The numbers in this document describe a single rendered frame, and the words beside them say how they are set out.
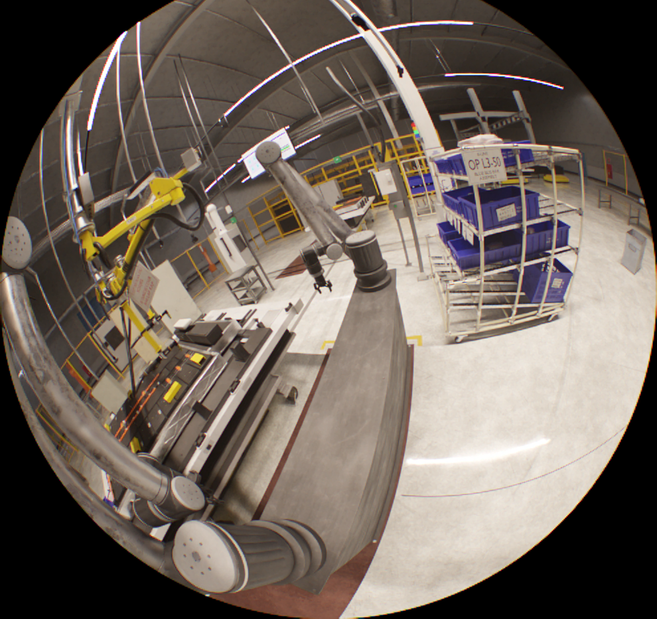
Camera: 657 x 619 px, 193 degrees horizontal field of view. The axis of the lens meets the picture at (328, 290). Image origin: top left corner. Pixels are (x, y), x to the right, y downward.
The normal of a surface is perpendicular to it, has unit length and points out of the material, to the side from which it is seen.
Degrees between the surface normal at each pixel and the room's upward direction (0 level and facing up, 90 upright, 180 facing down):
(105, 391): 90
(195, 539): 0
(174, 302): 90
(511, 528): 0
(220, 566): 6
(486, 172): 90
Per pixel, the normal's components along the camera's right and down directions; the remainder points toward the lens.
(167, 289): 0.87, -0.14
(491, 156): -0.28, 0.57
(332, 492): -0.37, -0.81
